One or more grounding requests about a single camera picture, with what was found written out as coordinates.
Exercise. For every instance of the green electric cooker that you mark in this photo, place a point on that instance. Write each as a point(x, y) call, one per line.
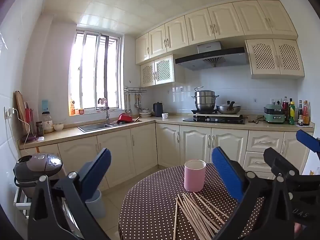
point(273, 116)

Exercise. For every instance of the black gas stove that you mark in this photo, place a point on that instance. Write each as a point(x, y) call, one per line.
point(215, 121)

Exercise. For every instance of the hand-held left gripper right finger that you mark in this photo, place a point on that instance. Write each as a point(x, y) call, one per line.
point(226, 172)

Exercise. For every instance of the wooden cutting board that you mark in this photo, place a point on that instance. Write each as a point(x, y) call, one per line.
point(21, 112)

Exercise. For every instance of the red bowl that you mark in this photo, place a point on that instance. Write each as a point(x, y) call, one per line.
point(125, 118)

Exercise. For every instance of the cream upper wall cabinets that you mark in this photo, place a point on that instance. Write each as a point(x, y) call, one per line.
point(200, 27)

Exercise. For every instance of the white wall socket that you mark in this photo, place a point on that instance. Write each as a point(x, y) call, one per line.
point(276, 102)

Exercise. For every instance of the cream lattice-door wall cabinet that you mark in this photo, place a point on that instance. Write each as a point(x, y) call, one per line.
point(275, 57)
point(157, 71)

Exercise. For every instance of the light blue box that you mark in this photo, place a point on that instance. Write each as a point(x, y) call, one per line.
point(45, 105)

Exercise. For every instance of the steel wok with lid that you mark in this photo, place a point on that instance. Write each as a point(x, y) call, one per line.
point(228, 108)

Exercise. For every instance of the small dark jar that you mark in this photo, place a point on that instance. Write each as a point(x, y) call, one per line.
point(39, 129)

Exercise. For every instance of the stainless steel steamer pot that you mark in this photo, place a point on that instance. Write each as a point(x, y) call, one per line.
point(205, 100)

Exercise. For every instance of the brown polka-dot tablecloth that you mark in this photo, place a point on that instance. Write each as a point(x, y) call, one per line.
point(150, 205)

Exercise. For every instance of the metal sink faucet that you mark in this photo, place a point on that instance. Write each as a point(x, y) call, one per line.
point(107, 112)

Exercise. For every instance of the red utensil holder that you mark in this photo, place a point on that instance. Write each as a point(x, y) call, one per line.
point(30, 115)

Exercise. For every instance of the hanging metal ladle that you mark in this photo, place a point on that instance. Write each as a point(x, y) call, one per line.
point(128, 110)

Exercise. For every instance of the yellow-green bottle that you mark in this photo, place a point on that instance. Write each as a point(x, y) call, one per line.
point(292, 115)

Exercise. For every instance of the small orange cup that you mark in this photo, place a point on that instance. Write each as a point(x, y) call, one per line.
point(81, 111)

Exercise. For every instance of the stack of white bowls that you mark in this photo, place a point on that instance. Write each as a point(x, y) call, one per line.
point(145, 113)

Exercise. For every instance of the metal wall utensil rail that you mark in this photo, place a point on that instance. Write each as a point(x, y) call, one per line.
point(135, 89)

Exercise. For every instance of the group of wooden chopsticks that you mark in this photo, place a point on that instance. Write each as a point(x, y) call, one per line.
point(197, 215)

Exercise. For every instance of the sliding kitchen window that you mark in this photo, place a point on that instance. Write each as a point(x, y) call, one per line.
point(95, 72)

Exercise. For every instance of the white mug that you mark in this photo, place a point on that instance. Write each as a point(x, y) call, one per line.
point(165, 115)

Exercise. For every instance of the dark rice cooker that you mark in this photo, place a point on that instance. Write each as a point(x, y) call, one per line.
point(35, 167)

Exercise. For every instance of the dark sauce bottle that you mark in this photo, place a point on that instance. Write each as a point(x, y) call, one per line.
point(300, 115)

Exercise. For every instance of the wall socket with charger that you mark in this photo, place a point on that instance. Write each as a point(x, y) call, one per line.
point(9, 112)

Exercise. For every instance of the grey trash bin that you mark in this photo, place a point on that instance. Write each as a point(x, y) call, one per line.
point(98, 205)

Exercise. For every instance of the small white bowl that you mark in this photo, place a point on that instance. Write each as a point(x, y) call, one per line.
point(58, 127)

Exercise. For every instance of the pink cup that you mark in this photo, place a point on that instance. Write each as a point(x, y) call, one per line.
point(195, 177)

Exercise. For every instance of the cream base cabinets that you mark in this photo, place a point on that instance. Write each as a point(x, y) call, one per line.
point(145, 150)

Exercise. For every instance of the grey range hood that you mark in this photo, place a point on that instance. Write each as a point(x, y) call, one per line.
point(212, 57)

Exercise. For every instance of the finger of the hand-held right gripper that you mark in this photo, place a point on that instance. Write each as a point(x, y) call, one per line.
point(307, 140)
point(277, 160)

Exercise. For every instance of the hanging metal spatula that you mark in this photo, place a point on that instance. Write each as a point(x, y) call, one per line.
point(138, 103)

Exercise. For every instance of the stainless steel sink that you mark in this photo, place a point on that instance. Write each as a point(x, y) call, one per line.
point(92, 127)

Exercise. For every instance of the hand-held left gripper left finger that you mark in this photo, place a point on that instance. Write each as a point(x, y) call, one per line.
point(97, 171)

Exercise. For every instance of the white metal rack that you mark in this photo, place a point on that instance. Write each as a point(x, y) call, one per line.
point(21, 202)

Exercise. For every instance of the black electric kettle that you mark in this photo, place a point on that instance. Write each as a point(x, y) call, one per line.
point(158, 110)

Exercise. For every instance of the orange bottle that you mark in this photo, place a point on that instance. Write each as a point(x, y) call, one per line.
point(72, 109)

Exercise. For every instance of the large glass jar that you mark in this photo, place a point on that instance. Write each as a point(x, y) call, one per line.
point(47, 125)

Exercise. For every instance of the brown sauce bottle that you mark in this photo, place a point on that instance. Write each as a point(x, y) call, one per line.
point(306, 115)

